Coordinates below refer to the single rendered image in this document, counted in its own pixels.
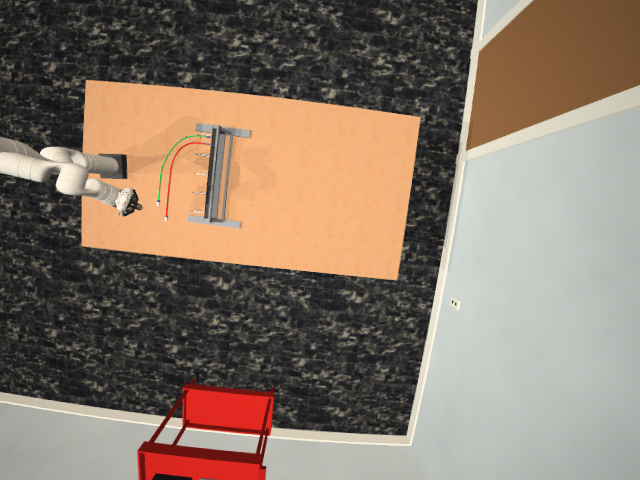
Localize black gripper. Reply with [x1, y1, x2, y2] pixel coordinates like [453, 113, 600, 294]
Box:
[119, 189, 143, 217]

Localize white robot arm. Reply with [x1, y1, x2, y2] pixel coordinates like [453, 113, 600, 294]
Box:
[0, 137, 133, 211]

